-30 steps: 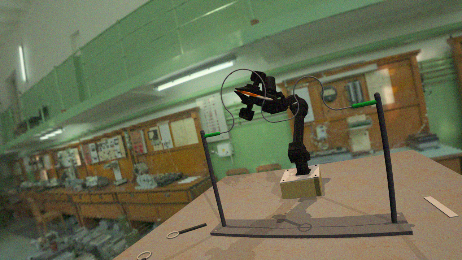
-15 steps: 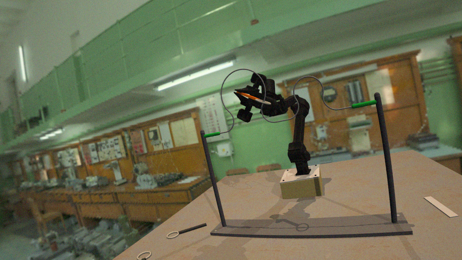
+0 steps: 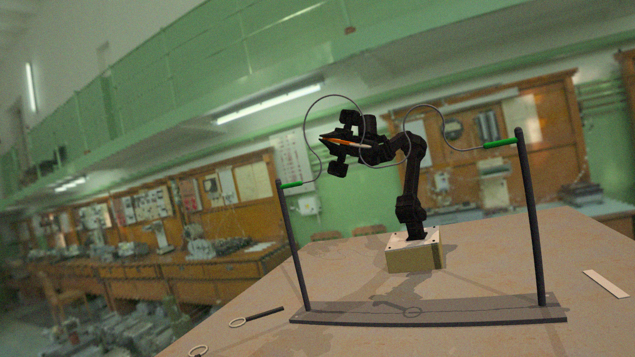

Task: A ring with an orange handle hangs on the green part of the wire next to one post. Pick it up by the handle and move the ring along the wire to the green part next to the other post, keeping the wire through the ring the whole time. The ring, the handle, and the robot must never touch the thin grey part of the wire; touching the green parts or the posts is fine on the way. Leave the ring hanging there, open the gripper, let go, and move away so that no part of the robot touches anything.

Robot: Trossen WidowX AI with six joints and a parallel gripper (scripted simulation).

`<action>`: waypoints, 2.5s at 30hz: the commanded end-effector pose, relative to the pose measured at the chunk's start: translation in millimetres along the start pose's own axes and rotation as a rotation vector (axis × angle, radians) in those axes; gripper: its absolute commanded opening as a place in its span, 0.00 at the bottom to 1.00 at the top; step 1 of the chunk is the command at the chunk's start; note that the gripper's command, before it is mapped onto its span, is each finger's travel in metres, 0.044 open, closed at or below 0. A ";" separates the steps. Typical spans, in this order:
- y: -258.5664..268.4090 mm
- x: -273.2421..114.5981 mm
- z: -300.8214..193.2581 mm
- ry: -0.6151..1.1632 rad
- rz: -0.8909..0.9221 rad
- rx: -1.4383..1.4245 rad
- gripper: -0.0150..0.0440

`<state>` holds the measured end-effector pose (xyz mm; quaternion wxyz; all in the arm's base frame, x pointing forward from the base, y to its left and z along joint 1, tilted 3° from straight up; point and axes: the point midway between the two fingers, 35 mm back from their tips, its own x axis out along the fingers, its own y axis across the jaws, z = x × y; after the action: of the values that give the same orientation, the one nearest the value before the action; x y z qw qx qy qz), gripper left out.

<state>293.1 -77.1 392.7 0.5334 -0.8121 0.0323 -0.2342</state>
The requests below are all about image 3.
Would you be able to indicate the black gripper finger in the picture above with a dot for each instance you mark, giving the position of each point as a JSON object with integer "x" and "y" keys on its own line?
{"x": 339, "y": 133}
{"x": 335, "y": 149}

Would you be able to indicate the beige flat bar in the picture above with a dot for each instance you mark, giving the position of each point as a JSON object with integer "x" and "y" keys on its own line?
{"x": 614, "y": 290}

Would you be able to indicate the orange handle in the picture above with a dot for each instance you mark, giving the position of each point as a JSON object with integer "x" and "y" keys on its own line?
{"x": 347, "y": 143}

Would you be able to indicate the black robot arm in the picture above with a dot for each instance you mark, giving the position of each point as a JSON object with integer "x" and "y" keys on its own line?
{"x": 408, "y": 207}

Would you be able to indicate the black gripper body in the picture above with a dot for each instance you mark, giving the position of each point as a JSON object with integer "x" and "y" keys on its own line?
{"x": 339, "y": 168}

